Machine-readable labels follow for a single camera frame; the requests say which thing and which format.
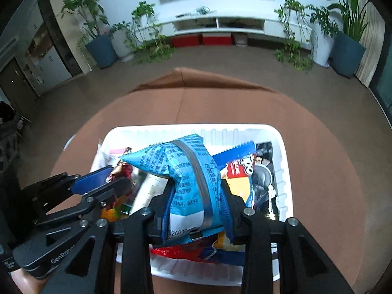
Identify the white plastic tray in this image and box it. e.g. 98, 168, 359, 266
90, 124, 294, 285

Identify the white wall cabinet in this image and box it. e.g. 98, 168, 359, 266
0, 12, 74, 98

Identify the bundle of white cables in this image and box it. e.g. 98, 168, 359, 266
188, 6, 215, 16

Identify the person's left hand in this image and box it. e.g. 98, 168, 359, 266
12, 271, 49, 294

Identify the red white figure-print packet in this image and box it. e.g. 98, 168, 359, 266
106, 147, 134, 187

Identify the long white snack packet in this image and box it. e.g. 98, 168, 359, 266
132, 173, 170, 215

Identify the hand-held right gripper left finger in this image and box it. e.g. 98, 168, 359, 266
40, 187, 175, 294

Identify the beige curtain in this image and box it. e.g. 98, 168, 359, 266
354, 0, 386, 88

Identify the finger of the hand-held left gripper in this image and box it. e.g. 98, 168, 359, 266
35, 178, 132, 231
21, 165, 114, 212

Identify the black snack packet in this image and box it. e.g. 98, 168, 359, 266
250, 142, 277, 219

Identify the round brown table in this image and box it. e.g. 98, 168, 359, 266
50, 67, 363, 294

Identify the white television cabinet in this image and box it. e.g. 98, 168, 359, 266
159, 14, 313, 49

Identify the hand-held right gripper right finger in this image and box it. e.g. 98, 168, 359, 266
221, 179, 353, 294

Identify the broad-leaf plant in blue pot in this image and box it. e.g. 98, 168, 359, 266
321, 0, 368, 78

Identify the dark shelf unit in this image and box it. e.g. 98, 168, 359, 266
0, 101, 31, 172

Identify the glass sliding door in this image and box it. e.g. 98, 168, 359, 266
370, 6, 392, 114

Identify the plant in grey-white pot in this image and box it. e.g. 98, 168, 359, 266
110, 21, 137, 63

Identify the bushy plant in white pot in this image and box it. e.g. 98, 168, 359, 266
306, 4, 337, 68

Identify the red storage box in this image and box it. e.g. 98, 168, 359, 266
171, 35, 201, 48
202, 34, 232, 46

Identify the orange snack packet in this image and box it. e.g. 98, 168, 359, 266
101, 208, 123, 221

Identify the light blue snack packet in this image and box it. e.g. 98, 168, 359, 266
119, 133, 228, 245

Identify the leafy tree in blue pot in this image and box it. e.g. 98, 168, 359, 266
61, 0, 118, 69

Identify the blue yellow cake packet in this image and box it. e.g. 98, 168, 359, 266
213, 141, 264, 210

